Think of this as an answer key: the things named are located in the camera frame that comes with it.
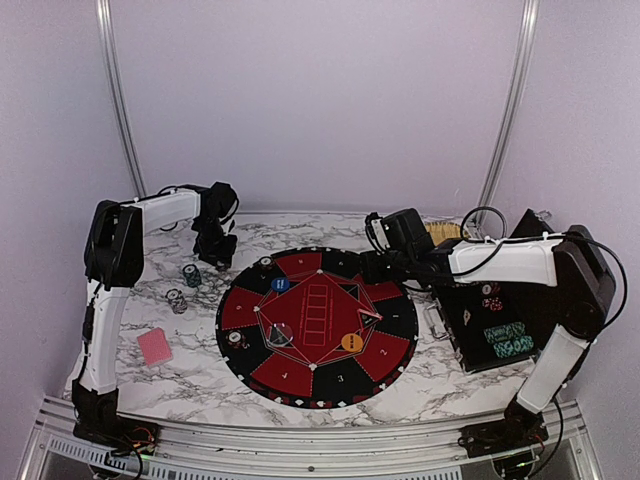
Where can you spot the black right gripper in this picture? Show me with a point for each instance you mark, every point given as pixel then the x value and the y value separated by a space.
pixel 370 272

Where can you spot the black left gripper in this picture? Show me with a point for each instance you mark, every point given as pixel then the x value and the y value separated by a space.
pixel 223 255

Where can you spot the blue small blind button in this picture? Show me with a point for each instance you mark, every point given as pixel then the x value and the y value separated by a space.
pixel 280 284

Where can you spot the triangular all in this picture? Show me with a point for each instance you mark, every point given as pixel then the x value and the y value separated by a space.
pixel 368 319

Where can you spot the orange big blind button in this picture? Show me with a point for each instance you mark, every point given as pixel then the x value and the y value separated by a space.
pixel 352 342

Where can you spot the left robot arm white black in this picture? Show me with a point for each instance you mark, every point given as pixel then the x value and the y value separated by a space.
pixel 114 262

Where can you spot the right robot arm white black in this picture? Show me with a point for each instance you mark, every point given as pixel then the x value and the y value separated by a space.
pixel 555 365

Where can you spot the yellow woven bamboo mat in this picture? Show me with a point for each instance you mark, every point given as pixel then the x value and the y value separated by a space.
pixel 441 231

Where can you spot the green poker chip stack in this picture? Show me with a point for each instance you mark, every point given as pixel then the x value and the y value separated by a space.
pixel 192 276

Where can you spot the white black poker chip stack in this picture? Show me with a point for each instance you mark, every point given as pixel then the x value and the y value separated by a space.
pixel 176 301

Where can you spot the red dice in case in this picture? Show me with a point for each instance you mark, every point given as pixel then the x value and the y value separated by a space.
pixel 493 304

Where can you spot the black poker set case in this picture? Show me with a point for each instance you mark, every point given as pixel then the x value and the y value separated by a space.
pixel 545 279

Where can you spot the teal chip row upper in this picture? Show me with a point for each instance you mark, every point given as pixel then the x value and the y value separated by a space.
pixel 504 332

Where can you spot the teal chip row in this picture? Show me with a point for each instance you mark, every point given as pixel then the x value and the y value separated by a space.
pixel 504 332
pixel 512 348

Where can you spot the red playing card deck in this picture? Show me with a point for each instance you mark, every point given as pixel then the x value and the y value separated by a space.
pixel 154 347

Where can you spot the teal chip row lower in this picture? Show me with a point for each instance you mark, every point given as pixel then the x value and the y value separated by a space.
pixel 512 348

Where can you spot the round red black poker mat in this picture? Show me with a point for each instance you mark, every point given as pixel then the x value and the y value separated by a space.
pixel 326 290

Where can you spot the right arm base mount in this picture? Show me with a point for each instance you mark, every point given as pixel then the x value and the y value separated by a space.
pixel 499 436

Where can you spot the front aluminium rail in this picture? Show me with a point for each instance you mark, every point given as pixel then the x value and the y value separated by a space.
pixel 423 450

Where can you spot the left aluminium frame post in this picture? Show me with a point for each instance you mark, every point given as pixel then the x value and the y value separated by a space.
pixel 113 74

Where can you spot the aluminium frame post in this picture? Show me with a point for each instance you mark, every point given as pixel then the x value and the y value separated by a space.
pixel 113 74
pixel 515 93

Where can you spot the right aluminium frame post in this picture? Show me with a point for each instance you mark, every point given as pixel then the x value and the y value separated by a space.
pixel 515 93

